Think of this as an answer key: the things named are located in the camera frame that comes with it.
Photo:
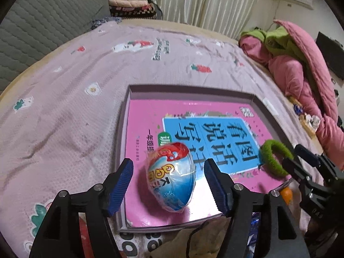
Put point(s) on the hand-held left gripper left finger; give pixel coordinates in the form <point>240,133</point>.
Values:
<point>121,185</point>

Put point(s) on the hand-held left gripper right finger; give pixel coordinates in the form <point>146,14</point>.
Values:
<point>215,185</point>

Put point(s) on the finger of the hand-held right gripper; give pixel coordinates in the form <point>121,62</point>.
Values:
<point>294,170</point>
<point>306,153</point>

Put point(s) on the small orange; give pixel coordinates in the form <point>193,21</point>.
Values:
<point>287,196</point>

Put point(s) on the green fuzzy hair scrunchie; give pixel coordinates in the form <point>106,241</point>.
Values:
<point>264,153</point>

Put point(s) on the blue white egg toy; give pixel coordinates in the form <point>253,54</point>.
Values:
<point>169,177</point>

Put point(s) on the purple cardboard box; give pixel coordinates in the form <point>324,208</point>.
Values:
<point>188,92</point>

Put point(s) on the white patterned cloth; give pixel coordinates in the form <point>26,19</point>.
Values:
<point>311,121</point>

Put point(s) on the small blue wrapper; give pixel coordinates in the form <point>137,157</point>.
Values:
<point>297,109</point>

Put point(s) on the pink book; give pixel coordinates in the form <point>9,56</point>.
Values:
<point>150,118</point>

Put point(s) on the pink quilt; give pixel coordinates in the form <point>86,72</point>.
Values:
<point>290,72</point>

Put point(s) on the pink printed bed sheet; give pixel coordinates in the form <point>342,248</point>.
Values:
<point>67,113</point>

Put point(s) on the black television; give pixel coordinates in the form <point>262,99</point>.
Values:
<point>329,51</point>

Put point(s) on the green garment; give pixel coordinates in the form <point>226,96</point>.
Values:
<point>279,40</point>

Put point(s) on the blue grey knitted cloth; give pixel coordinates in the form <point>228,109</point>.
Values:
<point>104,22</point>

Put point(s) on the dark patterned folded blanket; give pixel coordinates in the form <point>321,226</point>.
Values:
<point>134,12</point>

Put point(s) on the cream curtain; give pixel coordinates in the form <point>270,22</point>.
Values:
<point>204,2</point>

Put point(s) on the pink folded blanket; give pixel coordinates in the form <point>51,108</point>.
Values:
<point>129,3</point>

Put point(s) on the grey quilted headboard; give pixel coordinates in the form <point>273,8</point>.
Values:
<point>40,18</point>

